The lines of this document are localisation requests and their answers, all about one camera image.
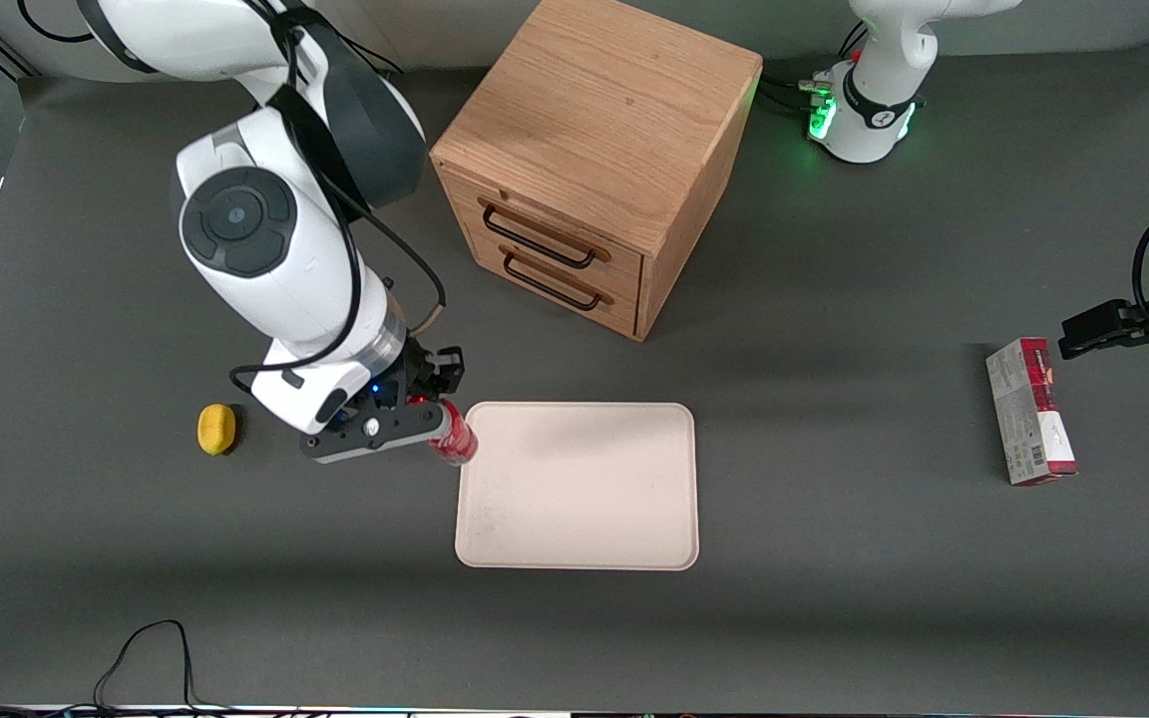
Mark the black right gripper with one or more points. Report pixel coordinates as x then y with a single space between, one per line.
418 370

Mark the red coke bottle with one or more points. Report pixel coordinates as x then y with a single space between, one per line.
460 447

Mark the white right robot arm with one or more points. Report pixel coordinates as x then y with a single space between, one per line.
285 279

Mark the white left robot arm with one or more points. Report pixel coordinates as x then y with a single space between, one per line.
884 100

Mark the beige plastic tray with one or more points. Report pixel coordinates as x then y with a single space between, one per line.
574 489

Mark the grey red carton box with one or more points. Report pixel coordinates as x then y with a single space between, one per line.
1028 419

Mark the wooden drawer front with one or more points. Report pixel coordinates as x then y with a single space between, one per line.
629 317
629 271

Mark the yellow lemon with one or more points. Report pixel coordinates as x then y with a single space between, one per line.
216 430

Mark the wooden drawer cabinet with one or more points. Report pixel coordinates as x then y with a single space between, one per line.
604 110

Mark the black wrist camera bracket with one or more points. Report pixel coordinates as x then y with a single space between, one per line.
395 431

